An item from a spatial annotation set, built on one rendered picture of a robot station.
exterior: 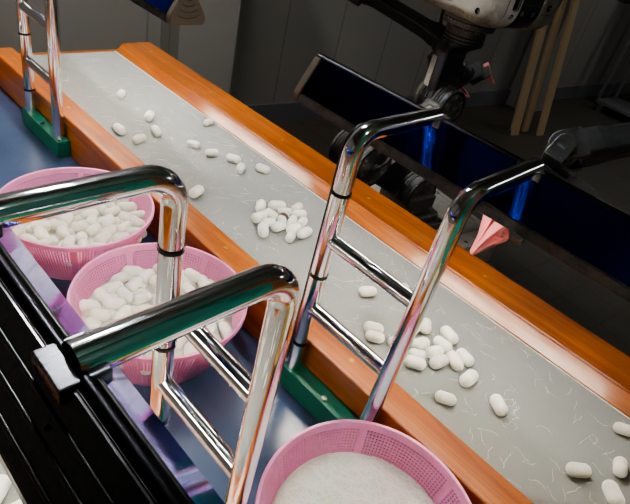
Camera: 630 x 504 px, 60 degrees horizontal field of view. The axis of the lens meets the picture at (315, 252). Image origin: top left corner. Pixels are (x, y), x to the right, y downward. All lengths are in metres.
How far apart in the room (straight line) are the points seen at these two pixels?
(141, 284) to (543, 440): 0.67
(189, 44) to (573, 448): 2.37
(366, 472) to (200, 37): 2.35
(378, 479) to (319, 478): 0.08
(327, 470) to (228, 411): 0.18
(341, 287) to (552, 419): 0.40
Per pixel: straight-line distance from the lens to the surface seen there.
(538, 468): 0.88
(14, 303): 0.36
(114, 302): 0.90
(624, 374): 1.08
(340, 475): 0.75
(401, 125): 0.69
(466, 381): 0.90
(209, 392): 0.87
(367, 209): 1.20
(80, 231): 1.05
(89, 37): 2.85
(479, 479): 0.78
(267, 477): 0.69
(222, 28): 2.85
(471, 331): 1.02
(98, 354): 0.31
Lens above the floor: 1.35
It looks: 35 degrees down
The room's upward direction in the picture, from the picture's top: 15 degrees clockwise
